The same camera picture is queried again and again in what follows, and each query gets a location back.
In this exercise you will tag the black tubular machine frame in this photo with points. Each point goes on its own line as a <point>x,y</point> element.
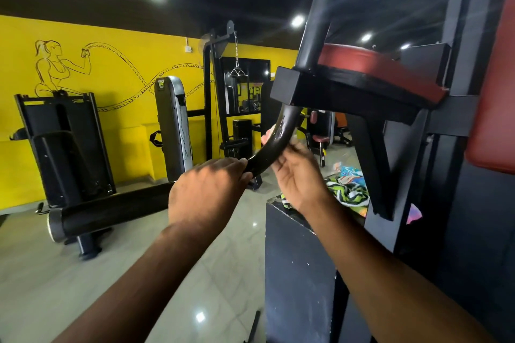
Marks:
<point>342,135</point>

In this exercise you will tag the maroon chest pad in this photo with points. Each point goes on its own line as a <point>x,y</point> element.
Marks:
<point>313,117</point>

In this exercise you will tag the red machine pad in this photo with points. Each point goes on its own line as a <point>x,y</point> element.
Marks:
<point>495,113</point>
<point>382,69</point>

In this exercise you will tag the maroon seat pad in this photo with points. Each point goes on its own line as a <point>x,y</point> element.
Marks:
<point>320,138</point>

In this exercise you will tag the round ceiling light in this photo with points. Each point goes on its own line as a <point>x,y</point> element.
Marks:
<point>366,37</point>
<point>404,46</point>
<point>297,20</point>

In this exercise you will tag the orange black edged panel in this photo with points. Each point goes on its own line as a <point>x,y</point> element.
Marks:
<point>341,119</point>

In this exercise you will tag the dark weight stack shroud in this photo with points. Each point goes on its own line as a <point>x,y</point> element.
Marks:
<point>324,123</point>

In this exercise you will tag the yellow wooden plyo box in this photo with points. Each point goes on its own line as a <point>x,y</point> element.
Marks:
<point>297,274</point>

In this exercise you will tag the person's right forearm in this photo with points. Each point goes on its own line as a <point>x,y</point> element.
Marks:
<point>394,286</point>

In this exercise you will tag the dark shrouded seated machine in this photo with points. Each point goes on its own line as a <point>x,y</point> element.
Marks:
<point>72,154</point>

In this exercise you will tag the black framed wall mirror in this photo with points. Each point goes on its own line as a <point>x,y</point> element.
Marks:
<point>257,69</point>

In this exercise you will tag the black steel rack frame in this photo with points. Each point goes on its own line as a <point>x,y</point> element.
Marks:
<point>442,234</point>

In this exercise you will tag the person's right hand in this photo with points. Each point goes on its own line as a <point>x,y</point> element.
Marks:
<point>301,182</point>

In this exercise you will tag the blue wet wipes pack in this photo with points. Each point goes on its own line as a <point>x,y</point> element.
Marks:
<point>350,173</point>

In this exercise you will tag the person's left hand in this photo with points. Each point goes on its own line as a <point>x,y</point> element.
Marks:
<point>209,194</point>

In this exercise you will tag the black lever row machine frame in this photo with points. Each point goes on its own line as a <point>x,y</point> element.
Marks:
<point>323,154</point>

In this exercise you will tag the person's left forearm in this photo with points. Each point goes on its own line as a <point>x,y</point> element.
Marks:
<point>132,294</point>

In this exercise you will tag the green black striped towel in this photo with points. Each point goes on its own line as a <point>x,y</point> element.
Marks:
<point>350,192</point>

